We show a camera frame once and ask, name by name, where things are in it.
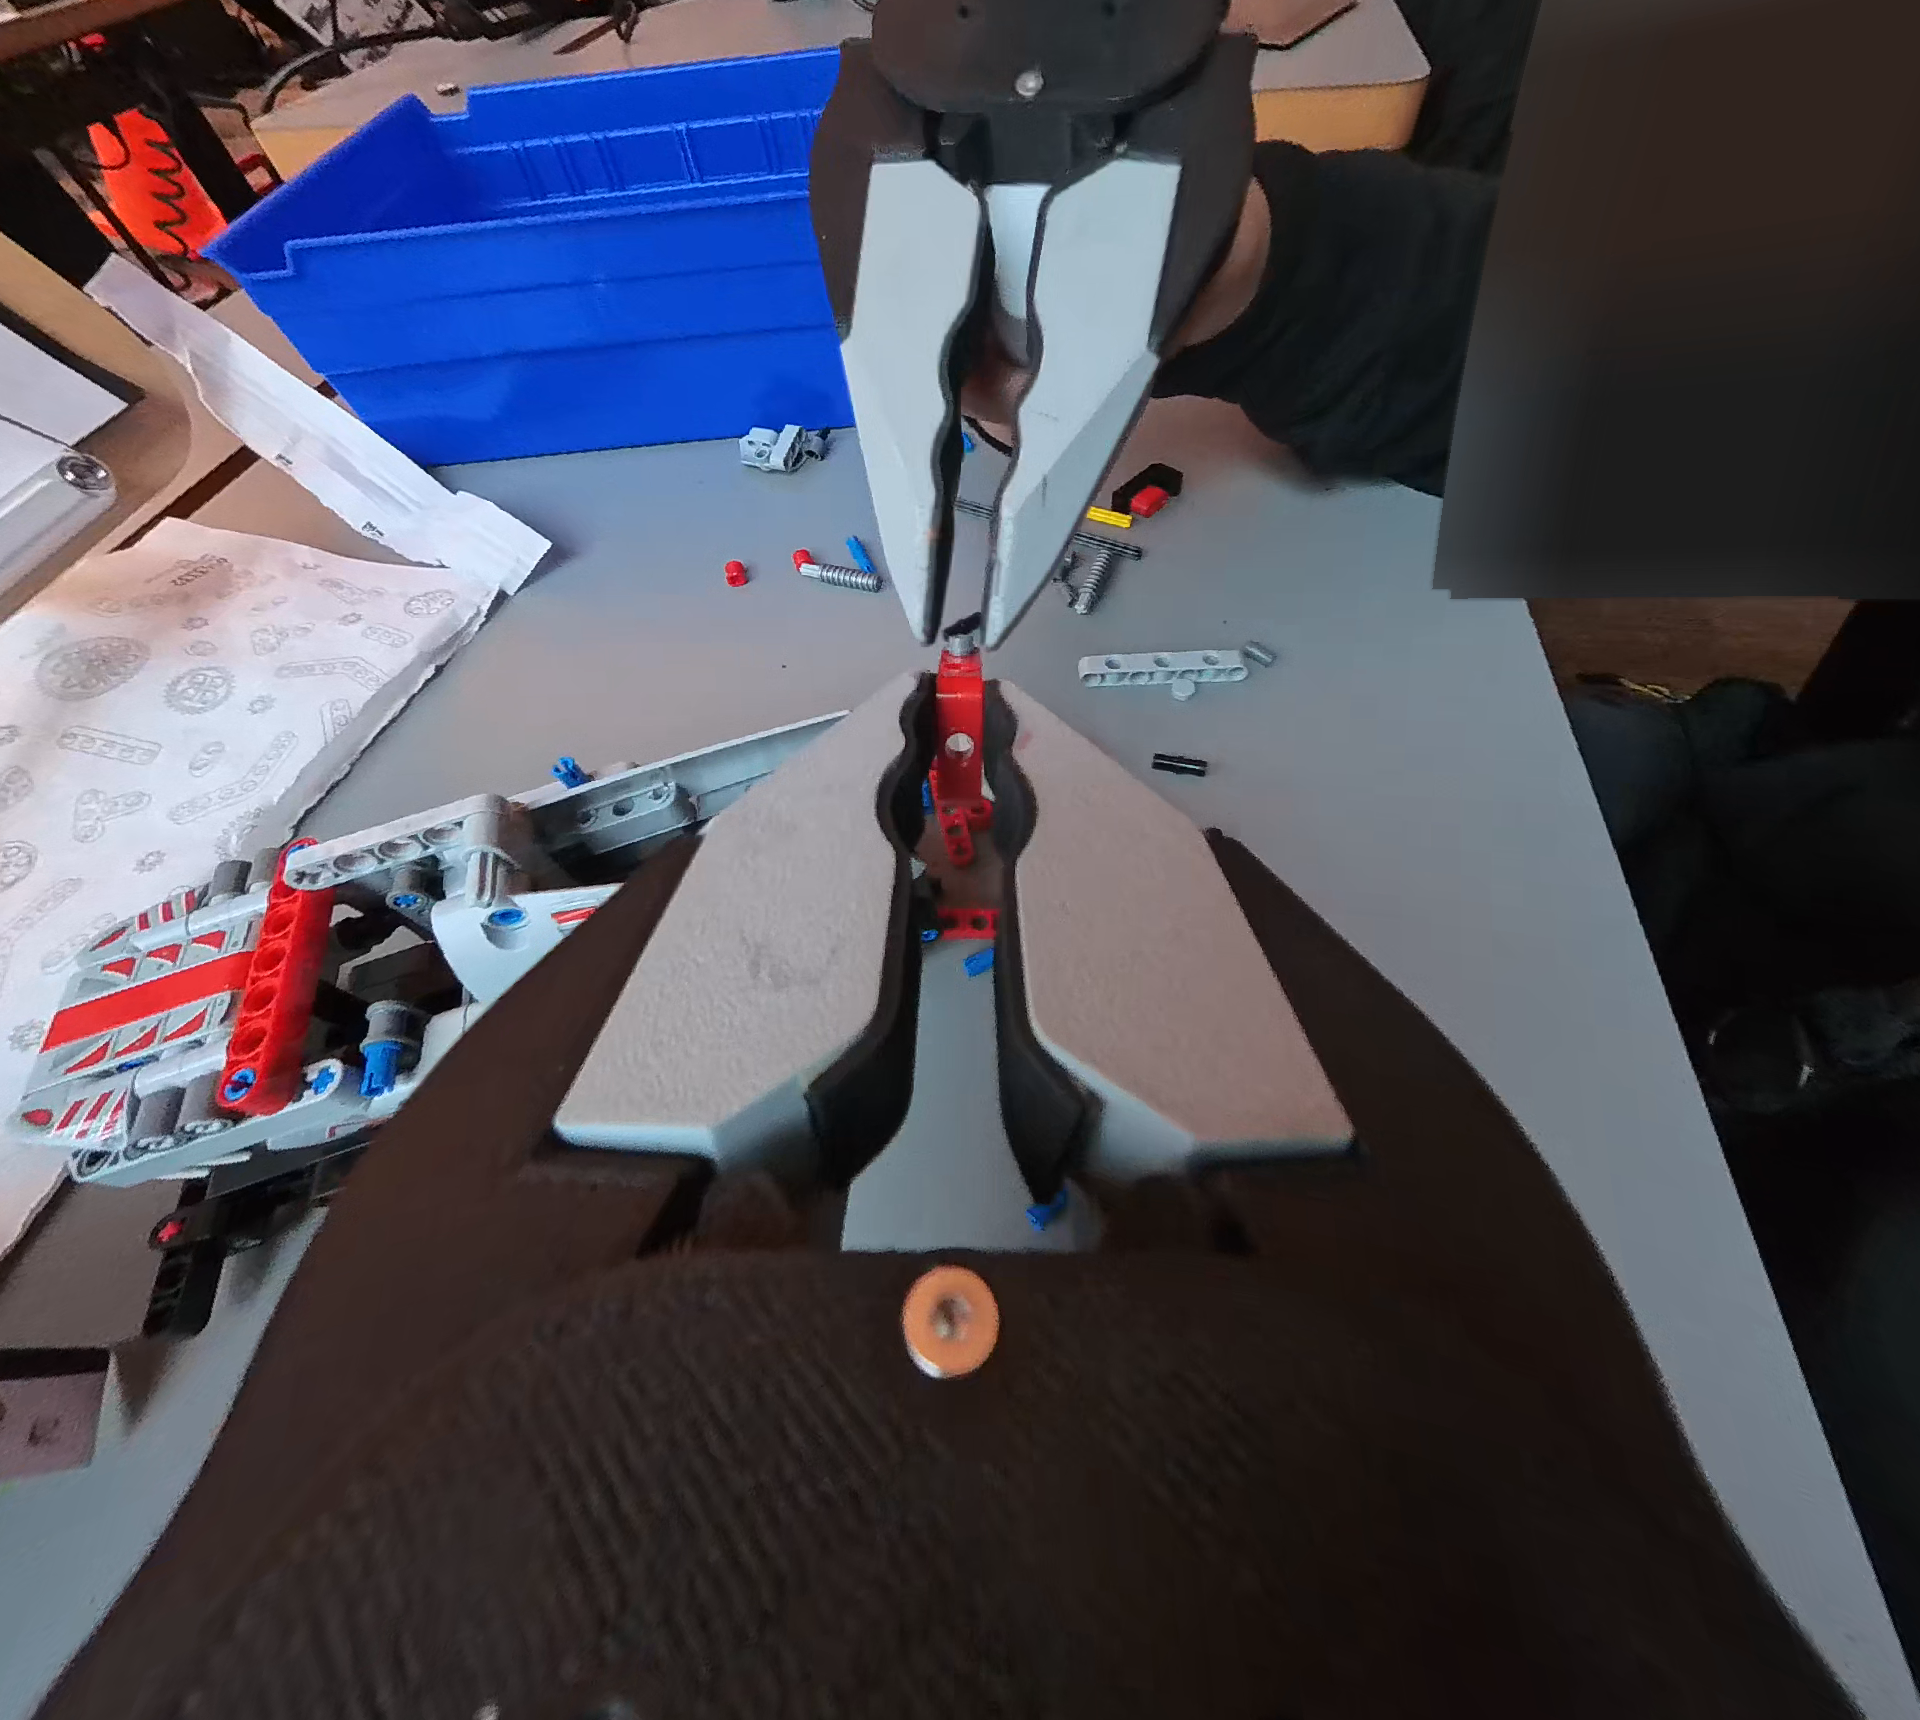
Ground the person's right hand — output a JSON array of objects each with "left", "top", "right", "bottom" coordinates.
[{"left": 959, "top": 314, "right": 1052, "bottom": 413}]

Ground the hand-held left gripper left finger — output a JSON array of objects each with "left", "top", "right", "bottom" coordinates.
[{"left": 547, "top": 671, "right": 926, "bottom": 1193}]

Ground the grey red lego vehicle model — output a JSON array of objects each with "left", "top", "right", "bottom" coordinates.
[{"left": 6, "top": 713, "right": 849, "bottom": 1331}]

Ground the wooden display board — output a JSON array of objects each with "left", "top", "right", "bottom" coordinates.
[{"left": 0, "top": 235, "right": 257, "bottom": 627}]

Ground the grey lego beam with stud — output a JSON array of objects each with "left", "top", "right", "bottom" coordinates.
[{"left": 1078, "top": 643, "right": 1250, "bottom": 702}]

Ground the white holder rail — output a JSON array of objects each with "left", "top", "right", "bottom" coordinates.
[{"left": 0, "top": 406, "right": 118, "bottom": 611}]

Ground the blue plastic bin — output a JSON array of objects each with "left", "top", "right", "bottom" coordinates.
[{"left": 201, "top": 47, "right": 886, "bottom": 470}]

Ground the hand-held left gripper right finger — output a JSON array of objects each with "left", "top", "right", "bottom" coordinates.
[{"left": 985, "top": 680, "right": 1359, "bottom": 1193}]

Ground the red lego assembly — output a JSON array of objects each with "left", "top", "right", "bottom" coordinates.
[{"left": 926, "top": 646, "right": 994, "bottom": 867}]

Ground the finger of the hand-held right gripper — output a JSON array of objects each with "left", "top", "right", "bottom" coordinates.
[
  {"left": 833, "top": 158, "right": 991, "bottom": 646},
  {"left": 977, "top": 158, "right": 1187, "bottom": 652}
]

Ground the person's right forearm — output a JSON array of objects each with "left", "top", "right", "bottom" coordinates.
[{"left": 1161, "top": 137, "right": 1500, "bottom": 496}]

